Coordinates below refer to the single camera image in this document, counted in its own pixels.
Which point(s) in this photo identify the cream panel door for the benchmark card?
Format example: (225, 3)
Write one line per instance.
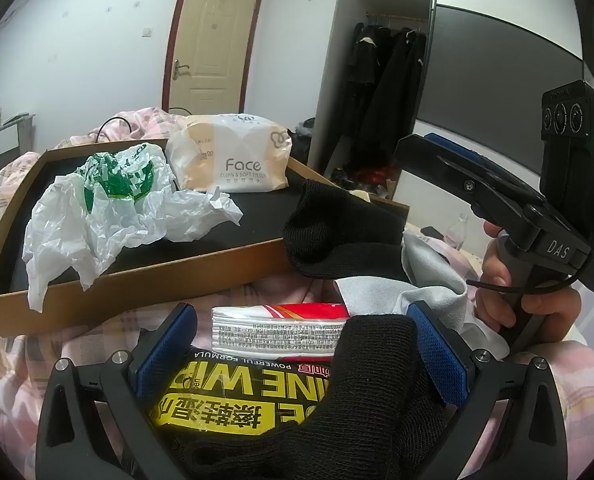
(212, 45)

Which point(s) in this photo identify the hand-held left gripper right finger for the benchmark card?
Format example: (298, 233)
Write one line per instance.
(439, 355)

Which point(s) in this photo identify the pink plaid blanket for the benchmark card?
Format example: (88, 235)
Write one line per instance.
(7, 340)

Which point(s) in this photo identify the light grey cloth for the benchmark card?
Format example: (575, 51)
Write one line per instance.
(427, 275)

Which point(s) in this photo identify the red tissue pack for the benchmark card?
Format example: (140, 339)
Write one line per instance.
(277, 332)

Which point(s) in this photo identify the beige facial tissue pack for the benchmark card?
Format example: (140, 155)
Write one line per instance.
(227, 155)

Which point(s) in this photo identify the black hanging coat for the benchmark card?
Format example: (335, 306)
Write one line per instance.
(364, 75)
(399, 95)

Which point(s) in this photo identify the shallow cardboard box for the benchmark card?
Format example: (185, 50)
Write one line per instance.
(127, 290)

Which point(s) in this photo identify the black sock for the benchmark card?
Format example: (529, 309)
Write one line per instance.
(337, 230)

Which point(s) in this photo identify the person's right hand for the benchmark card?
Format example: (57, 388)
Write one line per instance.
(492, 285)

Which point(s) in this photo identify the white green plastic bag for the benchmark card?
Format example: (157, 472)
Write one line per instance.
(77, 230)

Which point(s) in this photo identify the clear plastic bottle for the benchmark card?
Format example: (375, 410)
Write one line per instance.
(457, 230)

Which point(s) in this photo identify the black knit hat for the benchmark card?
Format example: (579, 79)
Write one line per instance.
(377, 390)

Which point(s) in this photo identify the red bag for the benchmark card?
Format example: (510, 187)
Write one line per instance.
(372, 177)

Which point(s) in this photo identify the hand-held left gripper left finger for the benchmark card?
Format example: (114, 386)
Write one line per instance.
(167, 350)

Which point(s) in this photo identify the sliding door wardrobe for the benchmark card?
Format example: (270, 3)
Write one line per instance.
(502, 70)

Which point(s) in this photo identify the yellow black wipes packet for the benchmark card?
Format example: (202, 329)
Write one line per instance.
(217, 385)

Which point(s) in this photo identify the black bag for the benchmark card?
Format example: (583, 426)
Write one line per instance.
(303, 129)

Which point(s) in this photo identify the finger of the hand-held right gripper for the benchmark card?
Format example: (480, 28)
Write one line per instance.
(457, 150)
(457, 180)

